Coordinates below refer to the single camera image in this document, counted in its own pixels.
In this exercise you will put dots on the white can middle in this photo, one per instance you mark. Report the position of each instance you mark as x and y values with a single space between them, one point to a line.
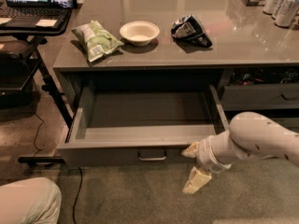
280 2

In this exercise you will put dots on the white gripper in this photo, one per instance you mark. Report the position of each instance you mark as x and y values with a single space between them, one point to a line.
205 154

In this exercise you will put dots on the yellow sticky note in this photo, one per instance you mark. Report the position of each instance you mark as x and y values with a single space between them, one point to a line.
46 23

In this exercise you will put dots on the smartphone on stand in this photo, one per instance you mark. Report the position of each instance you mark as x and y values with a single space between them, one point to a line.
62 0

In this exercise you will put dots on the grey top drawer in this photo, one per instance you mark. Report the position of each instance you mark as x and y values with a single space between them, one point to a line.
135 127

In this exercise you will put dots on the right top drawer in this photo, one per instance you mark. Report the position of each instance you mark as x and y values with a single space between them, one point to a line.
260 97

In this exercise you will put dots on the white can right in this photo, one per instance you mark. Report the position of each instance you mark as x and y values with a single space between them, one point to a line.
286 13

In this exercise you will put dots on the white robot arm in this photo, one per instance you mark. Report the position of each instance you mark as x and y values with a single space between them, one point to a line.
250 136

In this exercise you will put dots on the green chip bag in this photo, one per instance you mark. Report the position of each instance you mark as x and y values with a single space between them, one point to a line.
96 40

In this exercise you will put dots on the white paper bowl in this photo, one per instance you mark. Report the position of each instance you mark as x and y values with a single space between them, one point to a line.
139 33

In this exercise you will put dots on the black crumpled snack bag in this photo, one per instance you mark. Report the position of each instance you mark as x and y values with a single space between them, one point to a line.
190 29

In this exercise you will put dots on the open laptop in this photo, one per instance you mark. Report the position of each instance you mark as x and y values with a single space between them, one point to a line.
24 14

